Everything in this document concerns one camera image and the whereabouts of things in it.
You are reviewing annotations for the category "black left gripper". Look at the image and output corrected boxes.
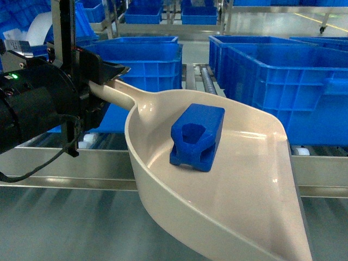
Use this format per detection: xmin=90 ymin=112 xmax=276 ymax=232
xmin=46 ymin=42 xmax=131 ymax=133

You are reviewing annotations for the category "blue plastic block part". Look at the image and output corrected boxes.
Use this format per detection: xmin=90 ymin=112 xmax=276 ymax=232
xmin=170 ymin=103 xmax=225 ymax=172

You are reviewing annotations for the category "beige plastic dustpan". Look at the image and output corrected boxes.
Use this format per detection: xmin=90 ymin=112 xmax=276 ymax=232
xmin=90 ymin=80 xmax=314 ymax=260

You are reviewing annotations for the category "stainless steel roller shelf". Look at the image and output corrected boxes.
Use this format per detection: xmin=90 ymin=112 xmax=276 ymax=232
xmin=0 ymin=0 xmax=348 ymax=199

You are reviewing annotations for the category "blue tray back left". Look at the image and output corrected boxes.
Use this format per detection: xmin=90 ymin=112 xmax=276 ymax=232
xmin=125 ymin=6 xmax=163 ymax=24

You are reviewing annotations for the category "blue tray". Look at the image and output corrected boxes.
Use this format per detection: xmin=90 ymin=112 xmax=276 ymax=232
xmin=181 ymin=7 xmax=218 ymax=25
xmin=125 ymin=6 xmax=163 ymax=24

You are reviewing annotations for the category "blue tray back right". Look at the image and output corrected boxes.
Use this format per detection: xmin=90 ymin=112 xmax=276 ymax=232
xmin=181 ymin=7 xmax=218 ymax=25

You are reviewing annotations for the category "blue plastic crate left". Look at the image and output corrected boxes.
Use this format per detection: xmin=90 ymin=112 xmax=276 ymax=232
xmin=47 ymin=43 xmax=184 ymax=134

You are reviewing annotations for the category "blue plastic crate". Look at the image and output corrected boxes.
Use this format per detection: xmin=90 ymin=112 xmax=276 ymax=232
xmin=223 ymin=44 xmax=347 ymax=147
xmin=47 ymin=43 xmax=184 ymax=134

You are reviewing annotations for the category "blue crate behind left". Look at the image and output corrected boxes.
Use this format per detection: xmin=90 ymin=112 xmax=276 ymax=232
xmin=96 ymin=36 xmax=178 ymax=44

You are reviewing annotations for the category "white curved sheet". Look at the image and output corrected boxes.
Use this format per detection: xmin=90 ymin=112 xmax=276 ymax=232
xmin=26 ymin=11 xmax=53 ymax=46

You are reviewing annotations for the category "blue crate far left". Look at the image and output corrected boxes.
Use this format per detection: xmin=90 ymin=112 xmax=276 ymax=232
xmin=0 ymin=0 xmax=100 ymax=71

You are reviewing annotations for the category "blue crate behind right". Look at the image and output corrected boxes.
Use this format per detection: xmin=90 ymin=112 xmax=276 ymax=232
xmin=208 ymin=35 xmax=319 ymax=90

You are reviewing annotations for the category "blue plastic crate right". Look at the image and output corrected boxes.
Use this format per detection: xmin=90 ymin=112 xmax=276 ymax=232
xmin=223 ymin=44 xmax=347 ymax=147

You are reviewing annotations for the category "blue crate far right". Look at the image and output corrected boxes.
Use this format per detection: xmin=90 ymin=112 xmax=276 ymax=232
xmin=290 ymin=37 xmax=347 ymax=52

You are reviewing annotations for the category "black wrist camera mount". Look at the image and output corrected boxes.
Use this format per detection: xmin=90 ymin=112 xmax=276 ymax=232
xmin=51 ymin=0 xmax=76 ymax=72

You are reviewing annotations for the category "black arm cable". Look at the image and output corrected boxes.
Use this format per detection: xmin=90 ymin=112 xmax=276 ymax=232
xmin=0 ymin=115 xmax=82 ymax=183

